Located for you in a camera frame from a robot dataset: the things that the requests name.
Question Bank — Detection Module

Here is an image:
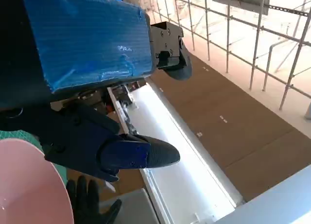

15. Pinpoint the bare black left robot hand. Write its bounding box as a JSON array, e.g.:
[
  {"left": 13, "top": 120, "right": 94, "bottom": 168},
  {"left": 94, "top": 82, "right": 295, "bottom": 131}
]
[{"left": 0, "top": 0, "right": 193, "bottom": 183}]

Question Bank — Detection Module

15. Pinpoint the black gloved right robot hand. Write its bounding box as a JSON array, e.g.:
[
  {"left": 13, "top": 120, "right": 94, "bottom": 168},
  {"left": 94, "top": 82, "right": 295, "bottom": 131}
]
[{"left": 66, "top": 175, "right": 122, "bottom": 224}]

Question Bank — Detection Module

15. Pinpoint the pink bowl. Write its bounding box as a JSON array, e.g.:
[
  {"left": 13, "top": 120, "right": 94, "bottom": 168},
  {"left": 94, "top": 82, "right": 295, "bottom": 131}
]
[{"left": 0, "top": 138, "right": 74, "bottom": 224}]

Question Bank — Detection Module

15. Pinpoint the narrow white mesh cabinet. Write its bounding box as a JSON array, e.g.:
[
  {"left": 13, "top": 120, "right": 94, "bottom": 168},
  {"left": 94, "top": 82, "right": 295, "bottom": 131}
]
[{"left": 101, "top": 78, "right": 244, "bottom": 224}]

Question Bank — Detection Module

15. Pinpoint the white flat panel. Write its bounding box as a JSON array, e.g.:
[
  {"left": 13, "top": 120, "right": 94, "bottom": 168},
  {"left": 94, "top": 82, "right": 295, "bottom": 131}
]
[{"left": 213, "top": 164, "right": 311, "bottom": 224}]

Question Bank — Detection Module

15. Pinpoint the metal scaffold frame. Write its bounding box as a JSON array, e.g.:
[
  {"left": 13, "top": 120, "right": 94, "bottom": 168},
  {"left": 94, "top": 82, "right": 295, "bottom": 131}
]
[{"left": 145, "top": 0, "right": 311, "bottom": 110}]

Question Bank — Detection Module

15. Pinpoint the white tube frame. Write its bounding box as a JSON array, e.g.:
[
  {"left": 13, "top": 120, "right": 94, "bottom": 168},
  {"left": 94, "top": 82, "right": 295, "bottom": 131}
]
[{"left": 263, "top": 40, "right": 311, "bottom": 91}]

